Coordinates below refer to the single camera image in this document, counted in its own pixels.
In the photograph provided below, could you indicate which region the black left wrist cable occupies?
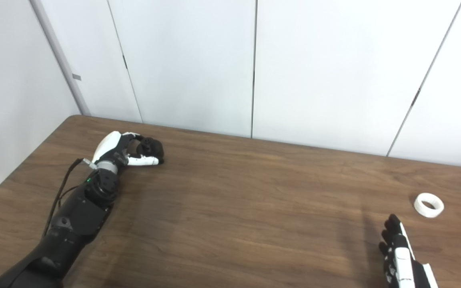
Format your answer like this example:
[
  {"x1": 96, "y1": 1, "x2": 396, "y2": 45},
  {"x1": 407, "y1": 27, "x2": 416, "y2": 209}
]
[{"x1": 42, "y1": 158, "x2": 96, "y2": 237}]

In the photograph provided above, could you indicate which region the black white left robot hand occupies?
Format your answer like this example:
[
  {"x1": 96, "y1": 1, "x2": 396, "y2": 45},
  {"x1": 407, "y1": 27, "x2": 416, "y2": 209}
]
[{"x1": 91, "y1": 131, "x2": 164, "y2": 168}]

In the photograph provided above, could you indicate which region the white plastic ring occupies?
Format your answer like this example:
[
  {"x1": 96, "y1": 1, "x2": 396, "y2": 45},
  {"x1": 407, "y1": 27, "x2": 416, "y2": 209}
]
[{"x1": 413, "y1": 193, "x2": 445, "y2": 219}]

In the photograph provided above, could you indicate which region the gray wall corner post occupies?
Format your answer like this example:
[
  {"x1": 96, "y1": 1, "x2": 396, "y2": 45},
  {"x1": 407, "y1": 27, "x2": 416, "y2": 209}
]
[{"x1": 30, "y1": 0, "x2": 91, "y2": 117}]

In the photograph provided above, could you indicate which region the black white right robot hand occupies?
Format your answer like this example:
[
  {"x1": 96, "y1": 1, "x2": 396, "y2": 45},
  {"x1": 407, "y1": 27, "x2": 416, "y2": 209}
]
[{"x1": 378, "y1": 214, "x2": 439, "y2": 288}]

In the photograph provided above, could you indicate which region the round black plastic part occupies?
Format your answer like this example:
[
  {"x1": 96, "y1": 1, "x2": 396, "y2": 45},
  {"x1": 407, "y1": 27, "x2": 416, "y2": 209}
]
[{"x1": 136, "y1": 137, "x2": 165, "y2": 160}]

